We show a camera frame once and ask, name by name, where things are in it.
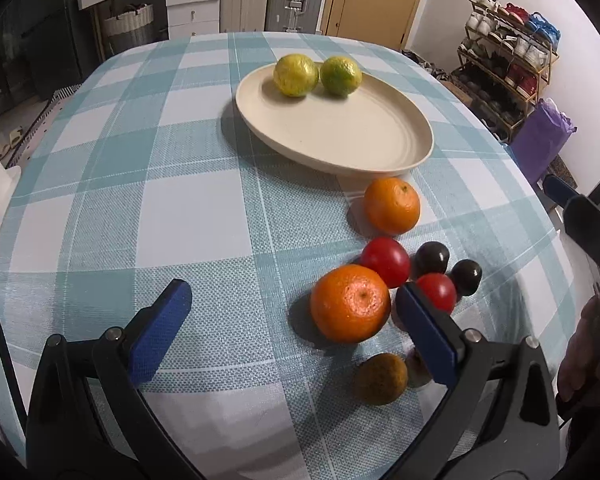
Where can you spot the red tomato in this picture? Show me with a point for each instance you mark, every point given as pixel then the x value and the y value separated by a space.
pixel 385 261
pixel 437 290

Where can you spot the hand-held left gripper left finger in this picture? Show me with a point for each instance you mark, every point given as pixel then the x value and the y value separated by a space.
pixel 160 330

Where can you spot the small orange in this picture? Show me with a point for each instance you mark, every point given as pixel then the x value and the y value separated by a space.
pixel 391 205

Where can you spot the dark purple plum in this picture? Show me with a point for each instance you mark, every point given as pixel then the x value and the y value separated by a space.
pixel 466 276
pixel 431 258

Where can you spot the yellow green citrus fruit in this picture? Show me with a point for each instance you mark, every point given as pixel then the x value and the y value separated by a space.
pixel 341 76
pixel 295 76

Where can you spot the wooden door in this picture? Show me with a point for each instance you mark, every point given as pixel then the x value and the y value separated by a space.
pixel 375 0

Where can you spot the metal shoe rack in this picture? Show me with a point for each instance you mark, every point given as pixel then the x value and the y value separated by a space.
pixel 505 70

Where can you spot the cream round plate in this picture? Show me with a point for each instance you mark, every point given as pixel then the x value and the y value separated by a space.
pixel 350 130

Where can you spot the large orange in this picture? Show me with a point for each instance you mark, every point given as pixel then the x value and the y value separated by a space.
pixel 350 303

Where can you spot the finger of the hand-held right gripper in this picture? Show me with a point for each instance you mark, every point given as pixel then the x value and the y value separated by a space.
pixel 587 225

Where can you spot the person's right hand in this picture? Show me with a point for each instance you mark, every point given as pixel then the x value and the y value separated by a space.
pixel 587 355

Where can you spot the small brown round fruit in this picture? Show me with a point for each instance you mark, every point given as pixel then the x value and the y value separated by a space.
pixel 419 372
pixel 380 379

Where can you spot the blue white checked tablecloth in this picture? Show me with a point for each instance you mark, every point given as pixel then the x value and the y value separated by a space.
pixel 130 210

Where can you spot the woven laundry basket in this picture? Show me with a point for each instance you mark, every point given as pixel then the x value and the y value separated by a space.
pixel 128 25

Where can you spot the white drawer cabinet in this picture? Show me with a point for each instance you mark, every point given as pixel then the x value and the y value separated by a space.
pixel 190 7

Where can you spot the purple bag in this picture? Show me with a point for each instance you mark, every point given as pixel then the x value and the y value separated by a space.
pixel 540 140

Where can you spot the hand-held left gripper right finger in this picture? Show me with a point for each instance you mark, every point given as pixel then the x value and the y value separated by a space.
pixel 427 332

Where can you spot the dark glass cabinet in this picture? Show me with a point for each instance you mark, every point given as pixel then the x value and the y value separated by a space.
pixel 35 55

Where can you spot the pile of loose shoes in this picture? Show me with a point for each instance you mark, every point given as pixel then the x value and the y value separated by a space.
pixel 430 67

